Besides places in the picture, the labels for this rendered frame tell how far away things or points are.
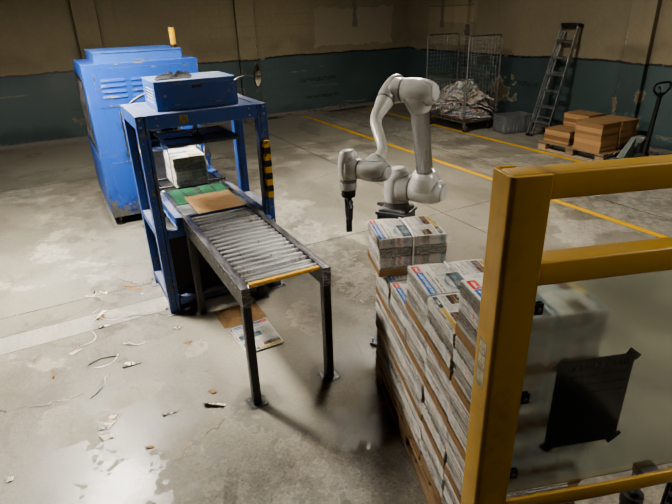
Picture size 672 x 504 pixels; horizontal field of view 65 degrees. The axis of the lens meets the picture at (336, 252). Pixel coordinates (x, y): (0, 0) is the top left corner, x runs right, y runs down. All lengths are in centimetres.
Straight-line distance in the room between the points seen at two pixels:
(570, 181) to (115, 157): 555
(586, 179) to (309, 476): 217
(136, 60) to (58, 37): 508
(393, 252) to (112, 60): 425
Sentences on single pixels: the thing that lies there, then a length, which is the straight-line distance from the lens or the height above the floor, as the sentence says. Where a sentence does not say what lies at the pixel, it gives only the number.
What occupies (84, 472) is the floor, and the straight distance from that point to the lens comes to 325.
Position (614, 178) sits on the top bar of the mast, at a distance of 122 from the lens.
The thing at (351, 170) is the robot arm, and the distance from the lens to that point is 266.
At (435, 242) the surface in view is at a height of 101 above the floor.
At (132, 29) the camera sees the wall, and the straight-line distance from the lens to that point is 1139.
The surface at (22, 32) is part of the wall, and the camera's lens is 1126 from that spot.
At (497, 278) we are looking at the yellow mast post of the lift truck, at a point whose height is 162.
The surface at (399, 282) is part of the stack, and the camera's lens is 282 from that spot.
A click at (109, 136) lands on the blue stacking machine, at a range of 624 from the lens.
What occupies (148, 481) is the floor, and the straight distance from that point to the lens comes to 307.
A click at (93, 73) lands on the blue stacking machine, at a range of 615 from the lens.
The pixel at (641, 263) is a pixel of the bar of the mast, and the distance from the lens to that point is 136.
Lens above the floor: 215
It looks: 25 degrees down
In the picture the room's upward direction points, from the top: 2 degrees counter-clockwise
